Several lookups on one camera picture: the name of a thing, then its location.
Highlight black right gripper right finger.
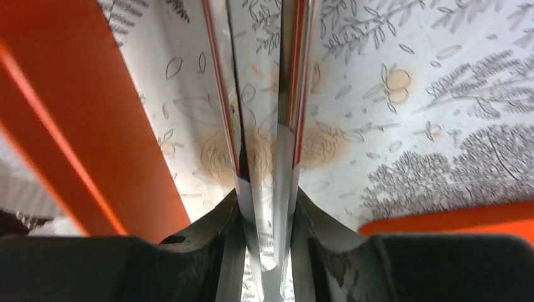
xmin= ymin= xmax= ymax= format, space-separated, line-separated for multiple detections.
xmin=291 ymin=191 xmax=533 ymax=301

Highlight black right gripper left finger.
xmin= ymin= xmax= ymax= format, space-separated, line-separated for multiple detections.
xmin=1 ymin=192 xmax=246 ymax=301

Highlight metal tongs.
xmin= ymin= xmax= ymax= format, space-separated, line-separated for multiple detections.
xmin=202 ymin=1 xmax=321 ymax=301

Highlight floral tablecloth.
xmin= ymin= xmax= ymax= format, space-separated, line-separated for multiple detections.
xmin=99 ymin=1 xmax=533 ymax=229

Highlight orange tin lid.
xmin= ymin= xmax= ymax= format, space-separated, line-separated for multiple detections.
xmin=358 ymin=201 xmax=533 ymax=245

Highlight orange cookie tin box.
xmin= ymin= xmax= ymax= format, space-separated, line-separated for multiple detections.
xmin=1 ymin=1 xmax=190 ymax=243

